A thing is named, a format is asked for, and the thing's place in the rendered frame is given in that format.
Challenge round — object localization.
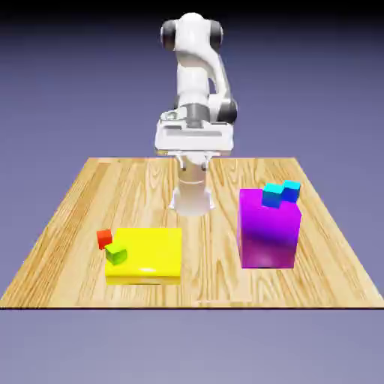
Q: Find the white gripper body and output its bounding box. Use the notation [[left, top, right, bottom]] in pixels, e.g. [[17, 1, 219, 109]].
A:
[[154, 120, 236, 158]]

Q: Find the small cyan cube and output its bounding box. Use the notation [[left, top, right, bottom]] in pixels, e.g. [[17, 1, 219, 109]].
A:
[[261, 182, 286, 209]]

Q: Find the small blue cube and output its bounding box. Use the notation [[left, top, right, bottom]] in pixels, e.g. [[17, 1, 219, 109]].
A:
[[280, 179, 302, 205]]

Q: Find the small red cube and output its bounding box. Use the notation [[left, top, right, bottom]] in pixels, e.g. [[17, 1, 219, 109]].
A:
[[96, 228, 113, 251]]

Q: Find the small green cube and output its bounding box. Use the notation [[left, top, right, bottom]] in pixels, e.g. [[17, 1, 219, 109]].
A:
[[104, 241, 128, 266]]

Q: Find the large yellow box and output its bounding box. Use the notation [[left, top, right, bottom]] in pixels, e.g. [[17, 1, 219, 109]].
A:
[[104, 227, 183, 287]]

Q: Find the large magenta box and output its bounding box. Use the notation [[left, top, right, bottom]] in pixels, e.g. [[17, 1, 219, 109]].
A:
[[237, 187, 303, 270]]

